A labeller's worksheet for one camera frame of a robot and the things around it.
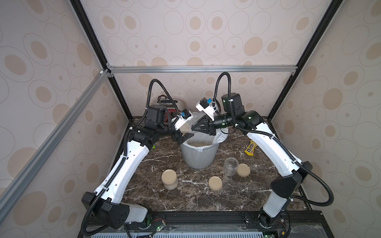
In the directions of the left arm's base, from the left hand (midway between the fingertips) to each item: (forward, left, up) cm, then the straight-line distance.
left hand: (191, 124), depth 68 cm
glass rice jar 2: (-4, -25, -34) cm, 42 cm away
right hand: (-1, -4, +1) cm, 4 cm away
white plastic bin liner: (+13, -7, -31) cm, 34 cm away
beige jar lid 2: (-7, -32, -34) cm, 47 cm away
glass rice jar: (-16, +11, -26) cm, 32 cm away
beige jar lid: (-15, -14, -34) cm, 40 cm away
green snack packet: (+11, +26, -36) cm, 46 cm away
